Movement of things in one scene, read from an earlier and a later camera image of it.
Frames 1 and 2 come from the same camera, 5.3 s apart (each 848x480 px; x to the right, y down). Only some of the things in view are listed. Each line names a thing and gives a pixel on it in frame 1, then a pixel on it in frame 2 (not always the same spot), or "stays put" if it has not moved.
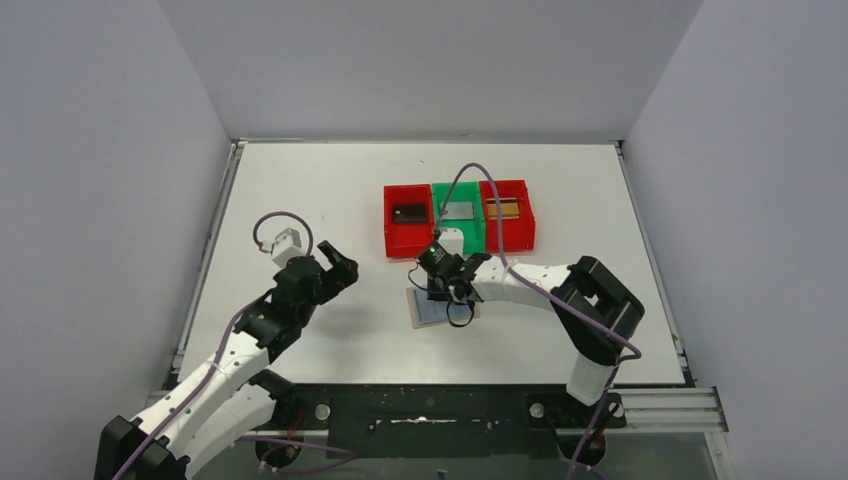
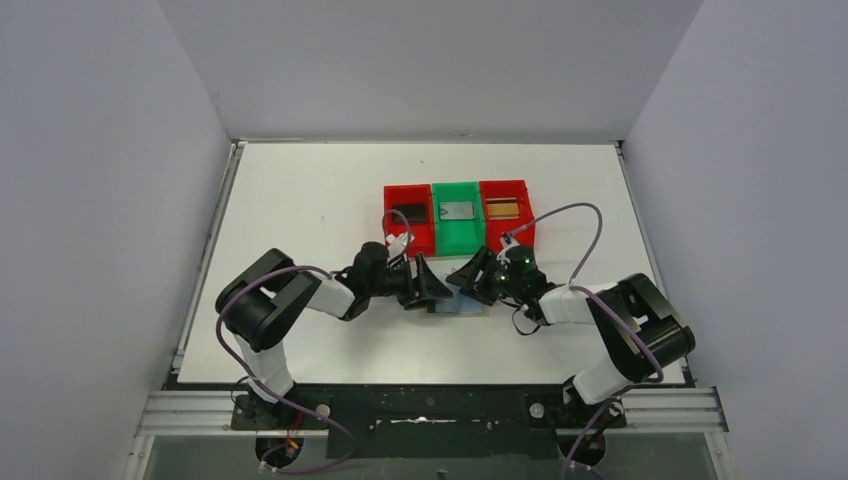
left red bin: (408, 240) stays put
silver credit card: (459, 211) stays put
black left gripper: (328, 276) to (414, 283)
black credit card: (410, 213) stays put
